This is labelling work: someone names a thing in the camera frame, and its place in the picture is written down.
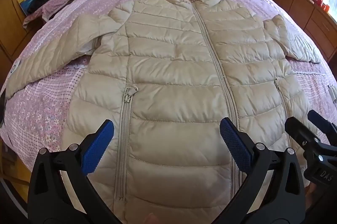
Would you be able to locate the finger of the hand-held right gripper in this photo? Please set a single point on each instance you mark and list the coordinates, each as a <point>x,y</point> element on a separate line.
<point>297,129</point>
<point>318,120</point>

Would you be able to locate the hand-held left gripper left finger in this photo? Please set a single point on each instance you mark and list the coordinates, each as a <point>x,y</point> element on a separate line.
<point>98,146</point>

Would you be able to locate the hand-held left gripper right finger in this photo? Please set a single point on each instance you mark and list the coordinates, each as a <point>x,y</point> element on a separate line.
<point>235,146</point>

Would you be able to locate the beige puffer jacket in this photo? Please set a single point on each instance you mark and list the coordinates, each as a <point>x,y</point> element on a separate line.
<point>171,68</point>

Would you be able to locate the white round-marked device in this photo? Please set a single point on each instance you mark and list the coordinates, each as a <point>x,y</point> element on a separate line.
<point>14,67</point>

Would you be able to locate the wooden dresser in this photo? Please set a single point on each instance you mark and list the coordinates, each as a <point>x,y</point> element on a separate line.
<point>302,5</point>

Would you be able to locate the red boxes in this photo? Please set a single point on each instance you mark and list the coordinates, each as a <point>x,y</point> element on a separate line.
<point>320,1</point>

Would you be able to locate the stool with pink floral cloth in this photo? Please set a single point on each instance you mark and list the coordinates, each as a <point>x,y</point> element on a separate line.
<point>56,3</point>

